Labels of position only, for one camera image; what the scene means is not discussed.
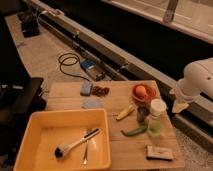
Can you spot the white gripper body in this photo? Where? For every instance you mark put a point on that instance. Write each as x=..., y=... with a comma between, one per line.
x=181, y=101

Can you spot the metal spoon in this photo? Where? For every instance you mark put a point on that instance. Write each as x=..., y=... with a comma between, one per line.
x=84, y=161

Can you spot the orange ball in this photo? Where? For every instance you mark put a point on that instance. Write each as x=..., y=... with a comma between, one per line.
x=140, y=91

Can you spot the orange bowl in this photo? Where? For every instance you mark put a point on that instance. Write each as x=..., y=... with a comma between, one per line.
x=151, y=93

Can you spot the dark metal can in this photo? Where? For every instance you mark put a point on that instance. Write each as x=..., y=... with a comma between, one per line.
x=142, y=113

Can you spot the black box on floor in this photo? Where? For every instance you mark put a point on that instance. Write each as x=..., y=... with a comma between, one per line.
x=29, y=25

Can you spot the blue sponge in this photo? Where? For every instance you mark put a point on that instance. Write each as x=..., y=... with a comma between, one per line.
x=86, y=88

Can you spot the yellow plastic tray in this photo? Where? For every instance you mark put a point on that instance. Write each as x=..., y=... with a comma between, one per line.
x=49, y=129

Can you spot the pale blue cloth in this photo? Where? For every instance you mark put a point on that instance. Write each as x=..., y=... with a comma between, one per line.
x=91, y=103

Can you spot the black stool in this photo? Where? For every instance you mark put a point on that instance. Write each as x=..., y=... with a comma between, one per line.
x=20, y=104

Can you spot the long metal rail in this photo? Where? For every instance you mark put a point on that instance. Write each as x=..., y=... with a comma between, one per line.
x=139, y=47

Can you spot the blue grey device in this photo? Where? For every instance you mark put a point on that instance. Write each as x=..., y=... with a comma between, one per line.
x=92, y=70

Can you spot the white black-bristled brush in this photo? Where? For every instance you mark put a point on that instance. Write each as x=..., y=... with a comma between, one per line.
x=62, y=150

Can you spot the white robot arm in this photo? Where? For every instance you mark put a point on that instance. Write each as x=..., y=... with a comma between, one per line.
x=197, y=78

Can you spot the green chili pepper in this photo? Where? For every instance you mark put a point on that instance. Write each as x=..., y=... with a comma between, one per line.
x=134, y=132

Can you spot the dark red grapes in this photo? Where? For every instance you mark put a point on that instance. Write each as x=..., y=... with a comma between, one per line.
x=100, y=91

